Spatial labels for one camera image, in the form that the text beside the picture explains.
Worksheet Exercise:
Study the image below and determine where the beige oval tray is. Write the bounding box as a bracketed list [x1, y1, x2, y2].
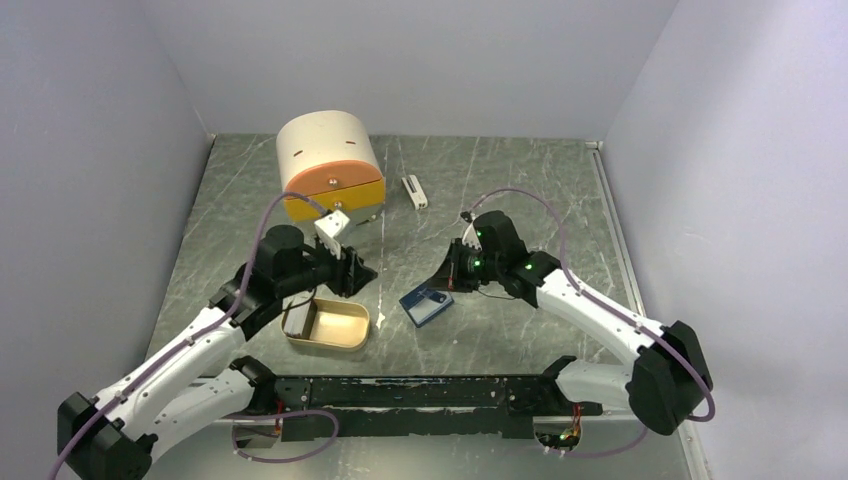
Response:
[281, 298, 370, 352]

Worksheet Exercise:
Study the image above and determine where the round pastel drawer cabinet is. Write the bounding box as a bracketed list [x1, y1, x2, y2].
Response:
[276, 110, 386, 224]

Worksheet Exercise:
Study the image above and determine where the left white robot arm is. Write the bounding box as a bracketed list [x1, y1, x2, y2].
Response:
[49, 225, 378, 479]

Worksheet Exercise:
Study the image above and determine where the stack of credit cards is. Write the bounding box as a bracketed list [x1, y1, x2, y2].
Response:
[283, 300, 314, 338]

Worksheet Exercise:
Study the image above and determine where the small white rectangular block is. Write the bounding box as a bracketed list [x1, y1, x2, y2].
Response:
[401, 175, 429, 210]

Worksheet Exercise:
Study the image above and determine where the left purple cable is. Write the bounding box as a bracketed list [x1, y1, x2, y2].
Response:
[44, 192, 331, 480]

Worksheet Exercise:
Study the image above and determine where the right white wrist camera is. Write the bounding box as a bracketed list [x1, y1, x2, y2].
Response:
[460, 211, 481, 250]

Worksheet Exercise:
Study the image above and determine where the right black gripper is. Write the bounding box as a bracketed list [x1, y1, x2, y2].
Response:
[426, 238, 503, 293]

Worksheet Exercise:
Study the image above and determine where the blue leather card holder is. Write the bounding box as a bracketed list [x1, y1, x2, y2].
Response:
[399, 284, 454, 328]

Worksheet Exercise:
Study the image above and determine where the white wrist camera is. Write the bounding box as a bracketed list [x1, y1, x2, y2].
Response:
[313, 210, 352, 260]
[460, 211, 481, 250]

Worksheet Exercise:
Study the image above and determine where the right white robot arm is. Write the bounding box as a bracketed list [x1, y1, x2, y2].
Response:
[425, 210, 713, 435]

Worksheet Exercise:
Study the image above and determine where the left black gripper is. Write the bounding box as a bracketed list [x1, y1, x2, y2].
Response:
[279, 237, 379, 298]

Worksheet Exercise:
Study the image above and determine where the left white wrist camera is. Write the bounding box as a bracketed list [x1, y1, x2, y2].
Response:
[313, 210, 352, 260]

